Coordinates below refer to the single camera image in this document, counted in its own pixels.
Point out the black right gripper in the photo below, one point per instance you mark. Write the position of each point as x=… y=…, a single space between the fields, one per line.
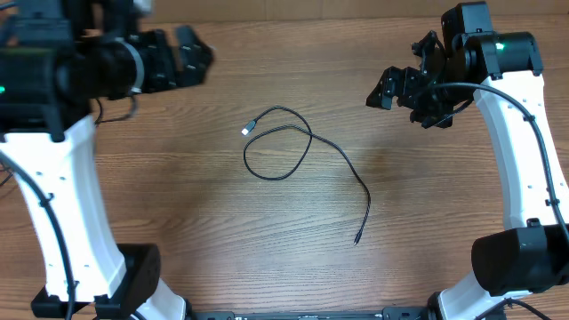
x=407 y=84

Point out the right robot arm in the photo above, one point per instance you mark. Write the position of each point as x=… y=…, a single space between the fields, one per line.
x=469 y=63

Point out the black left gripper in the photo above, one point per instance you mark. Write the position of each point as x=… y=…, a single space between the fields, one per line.
x=156 y=43

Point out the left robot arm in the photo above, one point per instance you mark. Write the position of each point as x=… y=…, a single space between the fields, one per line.
x=57 y=61

